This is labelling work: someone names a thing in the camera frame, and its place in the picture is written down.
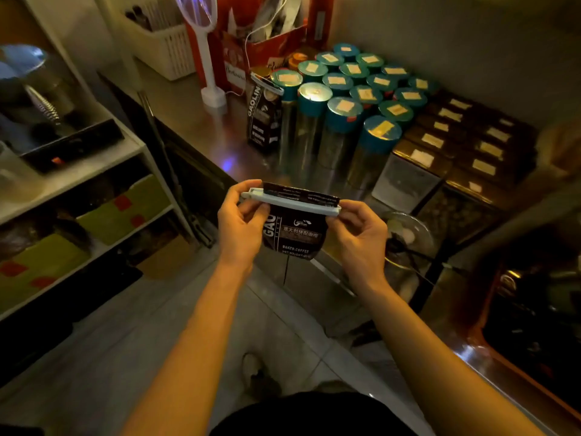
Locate white plastic basket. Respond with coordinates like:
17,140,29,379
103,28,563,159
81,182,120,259
119,0,197,82

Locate group of teal-lidded jars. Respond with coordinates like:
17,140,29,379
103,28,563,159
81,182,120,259
271,42,440,192

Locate white electric fly swatter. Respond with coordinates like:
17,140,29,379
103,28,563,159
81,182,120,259
174,0,228,109

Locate red paper bag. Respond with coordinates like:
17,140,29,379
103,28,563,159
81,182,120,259
185,0,310,93

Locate person's black shorts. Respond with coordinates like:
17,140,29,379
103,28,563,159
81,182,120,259
210,391,419,436

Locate person's left hand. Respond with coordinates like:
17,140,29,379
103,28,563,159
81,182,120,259
217,179,271,273

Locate metal pot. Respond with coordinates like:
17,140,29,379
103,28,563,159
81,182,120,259
0,44,79,132

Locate white cable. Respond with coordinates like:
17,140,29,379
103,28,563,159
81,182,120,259
243,0,291,71

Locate person's shoe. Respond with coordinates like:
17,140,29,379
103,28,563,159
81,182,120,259
241,353,283,401

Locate white shelf unit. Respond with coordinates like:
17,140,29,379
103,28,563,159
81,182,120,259
0,0,200,323

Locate green packet with red labels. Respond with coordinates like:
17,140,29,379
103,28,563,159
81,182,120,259
76,174,172,246
0,233,92,315

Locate group of brown-lidded square containers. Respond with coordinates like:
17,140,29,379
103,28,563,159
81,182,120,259
371,90,538,232

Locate person's right forearm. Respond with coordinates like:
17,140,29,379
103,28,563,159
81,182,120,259
358,283,547,436

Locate black coffee bag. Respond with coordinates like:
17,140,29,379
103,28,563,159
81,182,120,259
261,181,341,262
246,73,285,154

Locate person's left forearm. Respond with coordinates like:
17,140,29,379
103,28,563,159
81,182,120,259
119,262,255,436

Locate clear glass bowl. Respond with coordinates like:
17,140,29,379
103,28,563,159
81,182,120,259
382,211,437,274

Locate white bag sealing clip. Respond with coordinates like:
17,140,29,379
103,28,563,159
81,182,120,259
250,72,285,97
240,188,342,217

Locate person's right hand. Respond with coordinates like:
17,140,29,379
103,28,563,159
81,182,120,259
326,200,403,298

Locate red cylindrical tin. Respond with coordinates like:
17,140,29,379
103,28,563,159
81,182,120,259
306,0,337,51

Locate dark sink basin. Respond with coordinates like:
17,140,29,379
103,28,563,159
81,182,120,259
472,254,581,418

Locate black tray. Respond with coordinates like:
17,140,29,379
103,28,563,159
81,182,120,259
19,118,126,174

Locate cardboard box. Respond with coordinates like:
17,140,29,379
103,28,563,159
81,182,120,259
135,235,201,281

